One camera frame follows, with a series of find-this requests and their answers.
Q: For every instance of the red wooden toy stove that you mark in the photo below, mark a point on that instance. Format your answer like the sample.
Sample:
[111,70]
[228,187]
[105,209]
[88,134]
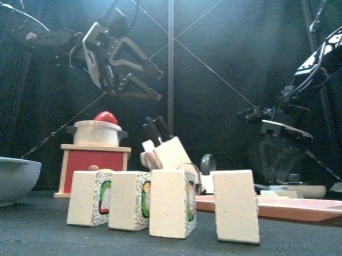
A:
[91,165]

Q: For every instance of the white sushi block yellow filling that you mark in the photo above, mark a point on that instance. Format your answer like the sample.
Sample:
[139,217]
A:
[128,201]

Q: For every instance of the plain white sushi block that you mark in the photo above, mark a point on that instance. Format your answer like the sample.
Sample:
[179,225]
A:
[235,206]

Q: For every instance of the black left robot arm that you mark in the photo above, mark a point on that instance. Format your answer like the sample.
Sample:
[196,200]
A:
[41,35]

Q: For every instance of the tall white sushi block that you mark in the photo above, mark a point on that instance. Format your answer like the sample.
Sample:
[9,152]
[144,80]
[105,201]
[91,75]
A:
[171,204]

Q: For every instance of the white toy pot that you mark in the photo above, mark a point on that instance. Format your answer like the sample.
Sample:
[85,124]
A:
[96,133]

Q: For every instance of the vertical metal frame pole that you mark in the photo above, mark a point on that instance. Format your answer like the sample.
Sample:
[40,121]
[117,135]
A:
[169,66]

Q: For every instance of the grey bowl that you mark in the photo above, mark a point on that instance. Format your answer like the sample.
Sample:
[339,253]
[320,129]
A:
[16,180]

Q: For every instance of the wooden toy knife block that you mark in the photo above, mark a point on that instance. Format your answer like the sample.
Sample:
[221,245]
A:
[167,156]

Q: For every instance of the pink wooden tray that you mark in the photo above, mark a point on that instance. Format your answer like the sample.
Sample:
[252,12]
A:
[284,208]

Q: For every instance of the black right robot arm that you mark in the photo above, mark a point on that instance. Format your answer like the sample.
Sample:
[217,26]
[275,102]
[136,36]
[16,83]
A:
[311,71]

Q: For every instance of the white sushi block green filling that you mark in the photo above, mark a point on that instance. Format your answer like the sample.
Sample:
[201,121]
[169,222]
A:
[88,198]

